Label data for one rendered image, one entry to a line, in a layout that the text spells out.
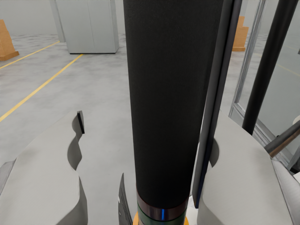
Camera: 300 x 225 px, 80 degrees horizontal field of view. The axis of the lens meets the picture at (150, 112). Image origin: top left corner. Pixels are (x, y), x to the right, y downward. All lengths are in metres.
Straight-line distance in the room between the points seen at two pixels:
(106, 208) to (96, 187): 0.28
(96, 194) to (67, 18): 6.47
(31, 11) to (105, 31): 7.38
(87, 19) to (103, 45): 0.99
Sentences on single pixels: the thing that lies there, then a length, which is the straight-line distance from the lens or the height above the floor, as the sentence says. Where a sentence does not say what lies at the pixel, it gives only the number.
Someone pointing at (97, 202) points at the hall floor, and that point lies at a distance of 2.11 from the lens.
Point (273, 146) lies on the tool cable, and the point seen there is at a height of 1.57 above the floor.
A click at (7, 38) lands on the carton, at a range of 8.55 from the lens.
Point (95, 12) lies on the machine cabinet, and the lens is 7.32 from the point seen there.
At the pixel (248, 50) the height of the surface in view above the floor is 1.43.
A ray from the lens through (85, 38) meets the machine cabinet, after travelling 7.56.
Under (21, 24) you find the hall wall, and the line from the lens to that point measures 14.49.
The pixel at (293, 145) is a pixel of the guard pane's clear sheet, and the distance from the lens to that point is 1.18.
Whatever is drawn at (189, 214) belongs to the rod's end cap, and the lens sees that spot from 0.20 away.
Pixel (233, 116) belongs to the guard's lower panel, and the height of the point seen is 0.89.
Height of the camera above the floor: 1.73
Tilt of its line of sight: 32 degrees down
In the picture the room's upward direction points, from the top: straight up
